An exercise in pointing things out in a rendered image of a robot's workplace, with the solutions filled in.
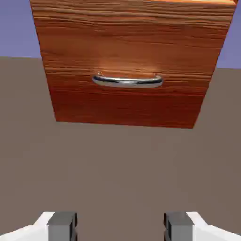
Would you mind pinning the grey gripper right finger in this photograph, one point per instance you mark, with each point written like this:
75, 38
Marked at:
178, 227

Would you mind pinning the wooden drawer front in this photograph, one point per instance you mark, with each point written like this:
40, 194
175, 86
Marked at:
131, 47

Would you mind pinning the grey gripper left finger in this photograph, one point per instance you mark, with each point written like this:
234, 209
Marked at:
60, 227

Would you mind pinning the wooden cabinet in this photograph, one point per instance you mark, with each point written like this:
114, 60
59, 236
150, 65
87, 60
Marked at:
232, 1

